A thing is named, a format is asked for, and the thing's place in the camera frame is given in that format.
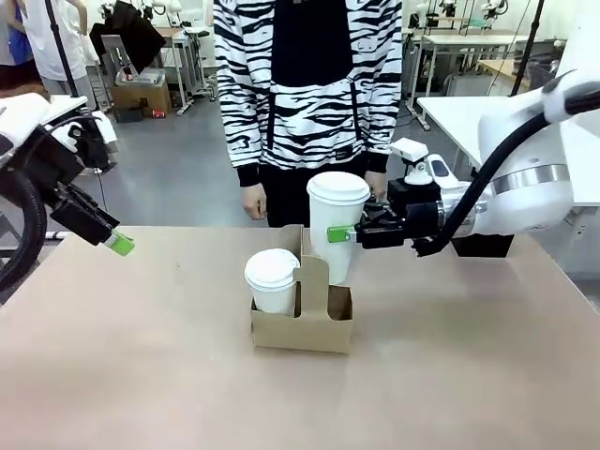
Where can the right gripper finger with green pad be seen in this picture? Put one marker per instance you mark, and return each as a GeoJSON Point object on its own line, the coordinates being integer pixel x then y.
{"type": "Point", "coordinates": [375, 212]}
{"type": "Point", "coordinates": [342, 234]}

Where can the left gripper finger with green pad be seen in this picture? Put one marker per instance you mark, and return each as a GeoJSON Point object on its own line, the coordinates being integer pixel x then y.
{"type": "Point", "coordinates": [84, 229]}
{"type": "Point", "coordinates": [89, 204]}

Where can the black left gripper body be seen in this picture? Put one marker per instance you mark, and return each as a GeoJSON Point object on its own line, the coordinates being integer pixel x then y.
{"type": "Point", "coordinates": [51, 169]}

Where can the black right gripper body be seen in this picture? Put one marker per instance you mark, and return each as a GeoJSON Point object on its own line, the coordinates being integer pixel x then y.
{"type": "Point", "coordinates": [412, 220]}

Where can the tall white paper cup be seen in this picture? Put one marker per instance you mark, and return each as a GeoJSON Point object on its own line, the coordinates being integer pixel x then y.
{"type": "Point", "coordinates": [335, 220]}

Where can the white lid of tall cup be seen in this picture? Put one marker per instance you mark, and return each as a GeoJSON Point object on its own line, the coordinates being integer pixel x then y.
{"type": "Point", "coordinates": [337, 185]}

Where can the white lid of short cup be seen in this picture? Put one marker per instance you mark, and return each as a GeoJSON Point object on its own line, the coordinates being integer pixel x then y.
{"type": "Point", "coordinates": [269, 267]}

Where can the short white paper cup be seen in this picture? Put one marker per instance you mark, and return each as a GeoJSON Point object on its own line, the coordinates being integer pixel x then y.
{"type": "Point", "coordinates": [274, 297]}

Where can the brown cardboard cup carrier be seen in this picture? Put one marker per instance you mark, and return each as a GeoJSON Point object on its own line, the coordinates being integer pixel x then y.
{"type": "Point", "coordinates": [300, 335]}

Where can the person's left forearm striped sleeve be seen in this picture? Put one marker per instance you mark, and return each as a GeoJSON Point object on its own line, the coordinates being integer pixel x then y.
{"type": "Point", "coordinates": [382, 140]}

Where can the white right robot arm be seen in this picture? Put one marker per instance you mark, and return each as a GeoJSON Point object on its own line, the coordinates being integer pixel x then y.
{"type": "Point", "coordinates": [525, 140]}

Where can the person's right forearm striped sleeve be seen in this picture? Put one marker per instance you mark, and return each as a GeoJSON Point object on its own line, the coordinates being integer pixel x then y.
{"type": "Point", "coordinates": [246, 154]}

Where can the person's left hand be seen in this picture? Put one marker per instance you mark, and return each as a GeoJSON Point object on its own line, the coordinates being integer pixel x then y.
{"type": "Point", "coordinates": [375, 185]}

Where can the person's right hand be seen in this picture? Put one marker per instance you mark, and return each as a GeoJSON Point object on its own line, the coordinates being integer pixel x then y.
{"type": "Point", "coordinates": [253, 201]}

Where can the small white table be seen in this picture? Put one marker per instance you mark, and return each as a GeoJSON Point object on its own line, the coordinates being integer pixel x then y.
{"type": "Point", "coordinates": [70, 103]}

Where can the black lid holder box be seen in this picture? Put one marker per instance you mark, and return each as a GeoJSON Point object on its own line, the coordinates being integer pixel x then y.
{"type": "Point", "coordinates": [483, 246]}

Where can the brown furry cloth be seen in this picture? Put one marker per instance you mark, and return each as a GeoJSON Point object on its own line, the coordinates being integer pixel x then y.
{"type": "Point", "coordinates": [23, 90]}

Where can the black floor bin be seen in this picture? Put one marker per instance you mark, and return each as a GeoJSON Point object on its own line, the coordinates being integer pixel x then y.
{"type": "Point", "coordinates": [127, 115]}

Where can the large white side table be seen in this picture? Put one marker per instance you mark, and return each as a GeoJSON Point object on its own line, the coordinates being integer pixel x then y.
{"type": "Point", "coordinates": [450, 117]}

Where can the small red object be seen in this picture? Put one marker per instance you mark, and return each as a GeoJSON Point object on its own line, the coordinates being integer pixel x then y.
{"type": "Point", "coordinates": [159, 113]}

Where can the brown cardboard box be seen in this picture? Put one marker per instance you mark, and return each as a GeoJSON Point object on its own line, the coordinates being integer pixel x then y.
{"type": "Point", "coordinates": [140, 96]}

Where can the person in zebra striped hoodie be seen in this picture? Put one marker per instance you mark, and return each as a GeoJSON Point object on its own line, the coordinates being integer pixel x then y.
{"type": "Point", "coordinates": [309, 117]}

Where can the grey chair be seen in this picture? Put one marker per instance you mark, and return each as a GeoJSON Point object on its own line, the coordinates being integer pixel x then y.
{"type": "Point", "coordinates": [110, 51]}

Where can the bystander in white shirt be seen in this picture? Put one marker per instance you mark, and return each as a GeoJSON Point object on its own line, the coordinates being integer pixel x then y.
{"type": "Point", "coordinates": [51, 37]}

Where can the bystander in blue top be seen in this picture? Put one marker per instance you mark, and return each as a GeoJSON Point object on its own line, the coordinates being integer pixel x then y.
{"type": "Point", "coordinates": [16, 37]}

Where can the black jacket hanging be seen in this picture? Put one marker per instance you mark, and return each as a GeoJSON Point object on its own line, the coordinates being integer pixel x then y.
{"type": "Point", "coordinates": [136, 37]}

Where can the wooden top background table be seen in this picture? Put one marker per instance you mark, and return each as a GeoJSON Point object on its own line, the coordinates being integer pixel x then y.
{"type": "Point", "coordinates": [497, 65]}

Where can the white background workbench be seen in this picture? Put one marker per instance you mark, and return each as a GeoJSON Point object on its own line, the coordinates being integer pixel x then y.
{"type": "Point", "coordinates": [469, 40]}

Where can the white background desk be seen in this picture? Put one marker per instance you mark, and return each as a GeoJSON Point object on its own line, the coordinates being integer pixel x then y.
{"type": "Point", "coordinates": [187, 32]}

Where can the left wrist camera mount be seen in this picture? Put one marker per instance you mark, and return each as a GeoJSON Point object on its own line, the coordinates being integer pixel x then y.
{"type": "Point", "coordinates": [75, 136]}

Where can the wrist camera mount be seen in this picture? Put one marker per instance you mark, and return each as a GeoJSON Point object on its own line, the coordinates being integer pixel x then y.
{"type": "Point", "coordinates": [410, 150]}
{"type": "Point", "coordinates": [75, 136]}

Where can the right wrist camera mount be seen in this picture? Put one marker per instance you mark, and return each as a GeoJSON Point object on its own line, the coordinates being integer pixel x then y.
{"type": "Point", "coordinates": [410, 150]}

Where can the black camera stand pole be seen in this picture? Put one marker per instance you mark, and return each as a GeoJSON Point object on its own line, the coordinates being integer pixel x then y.
{"type": "Point", "coordinates": [61, 42]}
{"type": "Point", "coordinates": [529, 42]}

